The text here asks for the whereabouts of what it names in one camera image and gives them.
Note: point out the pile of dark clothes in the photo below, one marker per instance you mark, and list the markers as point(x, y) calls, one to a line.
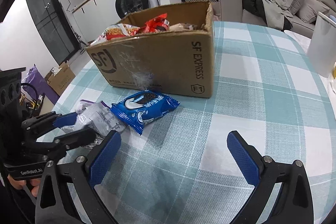
point(275, 13)

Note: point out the red Oreo snack pack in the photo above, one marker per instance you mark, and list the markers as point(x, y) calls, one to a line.
point(157, 24)

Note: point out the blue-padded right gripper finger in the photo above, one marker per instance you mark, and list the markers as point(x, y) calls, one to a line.
point(294, 202)
point(54, 201)

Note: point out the grey fabric sofa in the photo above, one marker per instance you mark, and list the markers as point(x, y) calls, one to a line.
point(294, 15)

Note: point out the black framed glass door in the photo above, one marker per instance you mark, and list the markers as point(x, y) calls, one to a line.
point(54, 29)

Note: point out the white cylindrical trash bin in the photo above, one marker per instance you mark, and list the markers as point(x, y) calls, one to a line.
point(322, 48)

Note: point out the blue Oreo snack pack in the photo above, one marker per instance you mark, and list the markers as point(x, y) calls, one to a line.
point(143, 108)

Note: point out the small cardboard box on floor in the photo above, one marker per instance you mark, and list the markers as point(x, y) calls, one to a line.
point(59, 78)

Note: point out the brown SF Express cardboard box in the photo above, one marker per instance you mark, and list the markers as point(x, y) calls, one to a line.
point(171, 62)

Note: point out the yellow object on table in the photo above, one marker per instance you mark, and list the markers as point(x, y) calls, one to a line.
point(334, 71)

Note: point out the person's left hand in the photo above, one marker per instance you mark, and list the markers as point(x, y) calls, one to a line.
point(19, 184)

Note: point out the white red snack bag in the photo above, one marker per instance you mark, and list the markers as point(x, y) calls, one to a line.
point(179, 27)

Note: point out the orange noodle snack bag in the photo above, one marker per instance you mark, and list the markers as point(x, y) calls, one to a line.
point(119, 30)

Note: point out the teal plaid tablecloth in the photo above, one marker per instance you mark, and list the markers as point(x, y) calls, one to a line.
point(180, 170)

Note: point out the grey sofa cushion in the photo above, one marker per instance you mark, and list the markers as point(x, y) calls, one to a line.
point(309, 10)

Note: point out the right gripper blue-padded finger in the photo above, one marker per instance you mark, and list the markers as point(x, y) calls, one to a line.
point(49, 121)

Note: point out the purple bag on floor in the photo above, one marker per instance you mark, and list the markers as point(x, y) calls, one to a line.
point(34, 78)

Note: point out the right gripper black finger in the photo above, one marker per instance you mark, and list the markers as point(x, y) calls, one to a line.
point(68, 141)

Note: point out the silver purple snack bag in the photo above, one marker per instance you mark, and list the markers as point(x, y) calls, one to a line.
point(97, 116)

